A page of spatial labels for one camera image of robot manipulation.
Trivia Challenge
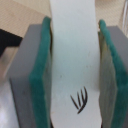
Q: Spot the gripper grey green-padded right finger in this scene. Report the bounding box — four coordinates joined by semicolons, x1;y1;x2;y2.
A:
98;20;128;128

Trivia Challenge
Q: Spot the gripper grey green-padded left finger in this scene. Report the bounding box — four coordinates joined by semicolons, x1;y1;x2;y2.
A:
7;17;51;128

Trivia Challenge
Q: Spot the white fish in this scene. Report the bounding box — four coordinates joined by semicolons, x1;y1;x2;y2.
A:
50;0;101;128

